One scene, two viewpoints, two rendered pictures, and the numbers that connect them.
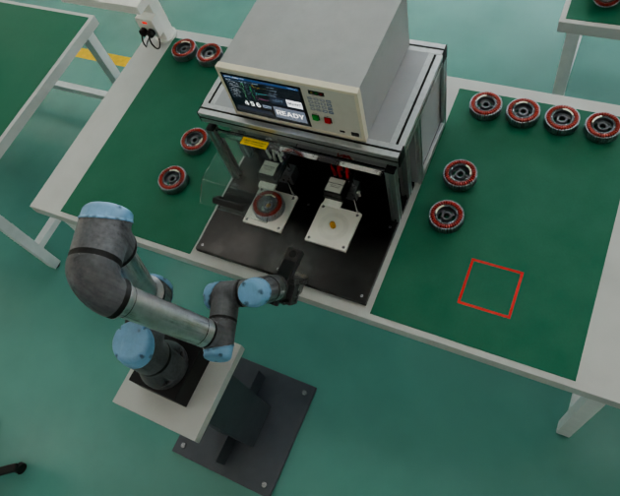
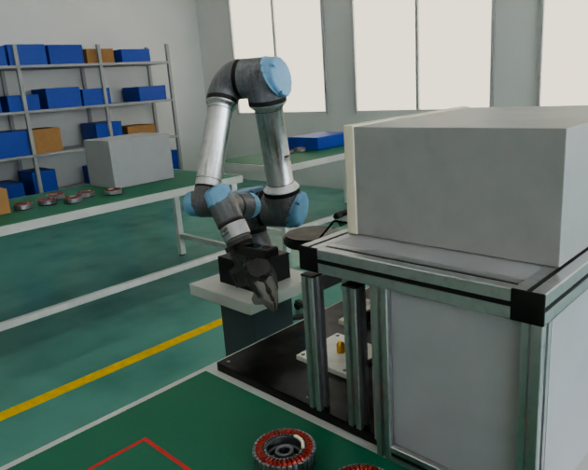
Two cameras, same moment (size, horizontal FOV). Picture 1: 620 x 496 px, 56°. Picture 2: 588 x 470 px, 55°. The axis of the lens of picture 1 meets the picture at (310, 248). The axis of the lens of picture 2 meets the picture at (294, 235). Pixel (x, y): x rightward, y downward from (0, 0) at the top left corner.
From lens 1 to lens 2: 1.93 m
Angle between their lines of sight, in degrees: 77
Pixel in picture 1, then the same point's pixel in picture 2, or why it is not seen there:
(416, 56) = (518, 270)
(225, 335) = (198, 196)
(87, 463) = not seen: hidden behind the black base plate
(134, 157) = not seen: hidden behind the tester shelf
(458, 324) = (118, 430)
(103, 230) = (251, 61)
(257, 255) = (340, 311)
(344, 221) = (341, 360)
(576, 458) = not seen: outside the picture
